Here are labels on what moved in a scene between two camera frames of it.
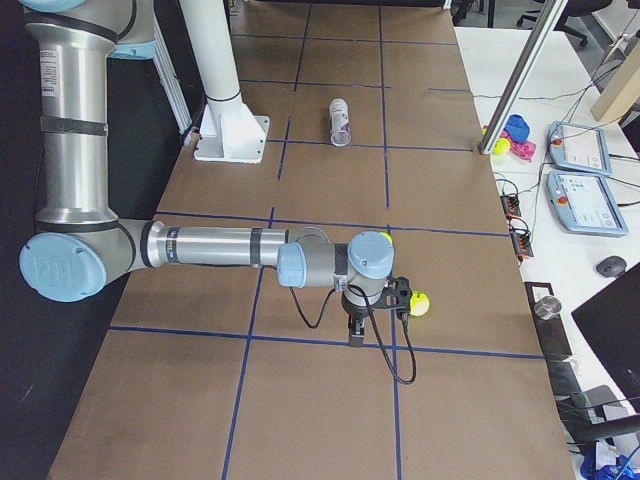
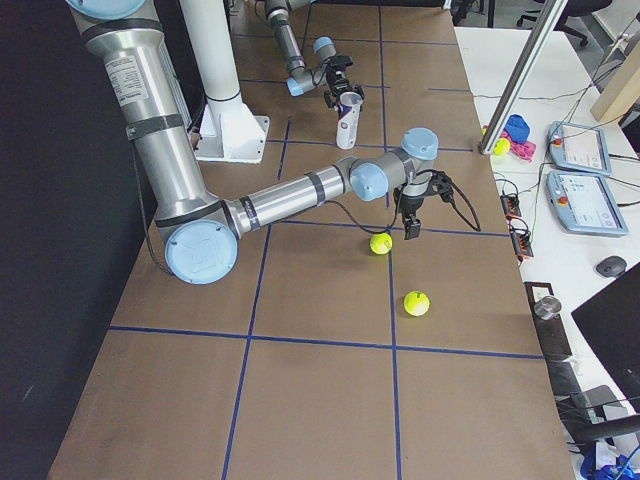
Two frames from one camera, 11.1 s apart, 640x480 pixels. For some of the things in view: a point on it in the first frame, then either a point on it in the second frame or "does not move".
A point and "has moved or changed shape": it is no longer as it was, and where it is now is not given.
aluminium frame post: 521,76 does not move
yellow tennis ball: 419,303 does not move
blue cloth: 517,129 does not move
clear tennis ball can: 340,129 has moved or changed shape
